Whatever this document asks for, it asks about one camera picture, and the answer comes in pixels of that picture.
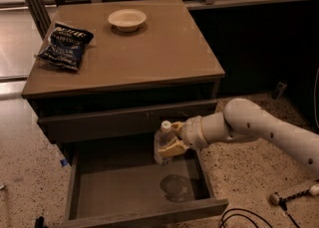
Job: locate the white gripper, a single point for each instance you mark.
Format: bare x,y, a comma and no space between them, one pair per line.
191,131

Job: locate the clear plastic water bottle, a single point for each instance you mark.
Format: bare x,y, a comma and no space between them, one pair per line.
162,137

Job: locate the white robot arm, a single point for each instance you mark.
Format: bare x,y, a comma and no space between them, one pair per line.
240,121

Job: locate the closed top drawer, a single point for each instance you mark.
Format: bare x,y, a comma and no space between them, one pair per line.
88,126

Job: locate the open middle drawer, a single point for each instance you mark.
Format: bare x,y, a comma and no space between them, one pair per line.
115,183

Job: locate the brown drawer cabinet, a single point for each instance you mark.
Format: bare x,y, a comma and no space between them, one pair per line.
165,61

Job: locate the blue tape piece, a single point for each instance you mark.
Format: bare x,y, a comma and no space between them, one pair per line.
64,162

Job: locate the white paper bowl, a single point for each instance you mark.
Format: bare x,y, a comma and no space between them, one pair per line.
127,20

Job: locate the blue chips bag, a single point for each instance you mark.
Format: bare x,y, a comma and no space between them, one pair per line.
66,47

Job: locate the white striped floor tool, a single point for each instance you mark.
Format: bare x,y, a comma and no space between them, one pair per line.
309,187

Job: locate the black object bottom left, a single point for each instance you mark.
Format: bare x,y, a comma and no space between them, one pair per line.
39,223

